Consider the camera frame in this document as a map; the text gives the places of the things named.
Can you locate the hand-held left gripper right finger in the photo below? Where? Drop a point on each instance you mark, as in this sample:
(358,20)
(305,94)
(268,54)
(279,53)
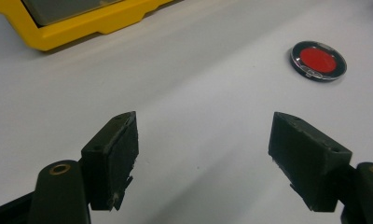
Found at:
(309,165)

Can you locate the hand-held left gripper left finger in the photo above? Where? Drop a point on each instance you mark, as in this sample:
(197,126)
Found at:
(111,158)

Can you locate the yellow drawer organizer cabinet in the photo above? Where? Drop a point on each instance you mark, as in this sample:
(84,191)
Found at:
(82,28)

